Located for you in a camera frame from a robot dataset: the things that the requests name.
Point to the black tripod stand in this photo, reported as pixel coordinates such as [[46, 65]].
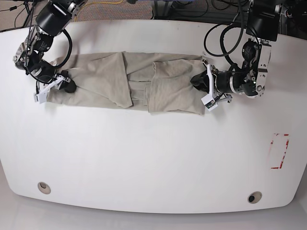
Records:
[[29, 7]]

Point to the table cable grommet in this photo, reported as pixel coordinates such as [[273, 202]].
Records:
[[44, 188], [255, 197]]

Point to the left table cable grommet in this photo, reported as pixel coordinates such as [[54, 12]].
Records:
[[44, 188]]

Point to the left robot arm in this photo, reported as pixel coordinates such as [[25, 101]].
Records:
[[250, 78]]

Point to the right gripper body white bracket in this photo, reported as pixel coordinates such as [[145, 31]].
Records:
[[42, 89]]

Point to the beige t-shirt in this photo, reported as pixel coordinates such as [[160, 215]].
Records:
[[155, 82]]

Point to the red tape rectangle marking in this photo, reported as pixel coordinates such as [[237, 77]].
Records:
[[277, 151]]

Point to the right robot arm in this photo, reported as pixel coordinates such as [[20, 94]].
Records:
[[50, 22]]

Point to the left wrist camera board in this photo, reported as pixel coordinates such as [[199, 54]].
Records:
[[211, 105]]

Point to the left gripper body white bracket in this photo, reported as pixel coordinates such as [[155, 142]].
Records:
[[213, 94]]

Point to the right table cable grommet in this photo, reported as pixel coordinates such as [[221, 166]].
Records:
[[255, 197]]

